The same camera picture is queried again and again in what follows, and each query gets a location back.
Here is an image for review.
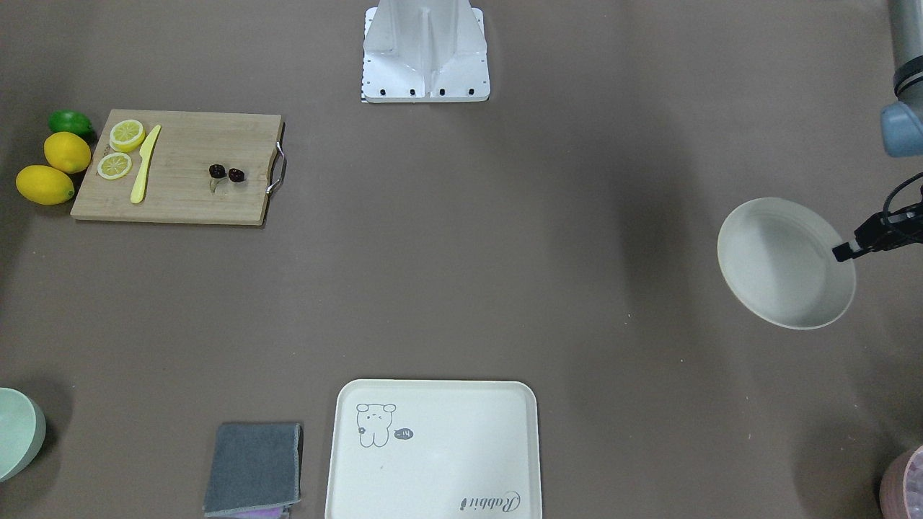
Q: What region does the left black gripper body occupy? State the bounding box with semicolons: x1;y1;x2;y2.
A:
854;203;922;253

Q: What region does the cream round plate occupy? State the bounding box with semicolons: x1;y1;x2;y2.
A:
716;198;857;329

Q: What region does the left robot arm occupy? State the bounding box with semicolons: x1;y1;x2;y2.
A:
833;1;922;262

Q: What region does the cream rabbit tray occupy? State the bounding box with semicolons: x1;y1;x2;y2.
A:
325;380;544;518

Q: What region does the dark red cherry with stem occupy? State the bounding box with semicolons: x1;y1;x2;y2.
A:
208;164;227;193

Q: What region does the pink bowl with ice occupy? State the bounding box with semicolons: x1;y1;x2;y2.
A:
879;446;922;518

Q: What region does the grey folded cloth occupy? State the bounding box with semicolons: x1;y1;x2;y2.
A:
203;422;302;518

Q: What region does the bamboo cutting board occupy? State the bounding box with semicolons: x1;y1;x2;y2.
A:
71;109;286;226

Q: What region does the yellow plastic knife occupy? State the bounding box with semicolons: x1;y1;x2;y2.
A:
130;125;162;204

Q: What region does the upper lemon slice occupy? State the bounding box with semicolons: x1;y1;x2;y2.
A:
109;119;147;154

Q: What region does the lemon slice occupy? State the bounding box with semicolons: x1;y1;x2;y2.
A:
97;152;134;180
109;119;147;154

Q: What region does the lower lemon slice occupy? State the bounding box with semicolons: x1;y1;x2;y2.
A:
97;152;134;180

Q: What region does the yellow lemon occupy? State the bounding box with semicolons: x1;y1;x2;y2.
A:
43;131;92;174
14;165;76;205

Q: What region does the green lime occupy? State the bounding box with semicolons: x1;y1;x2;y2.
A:
48;110;95;139

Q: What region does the mint green bowl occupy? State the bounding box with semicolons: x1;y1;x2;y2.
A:
1;388;46;482

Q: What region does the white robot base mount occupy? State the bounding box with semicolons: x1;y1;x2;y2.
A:
361;1;491;103

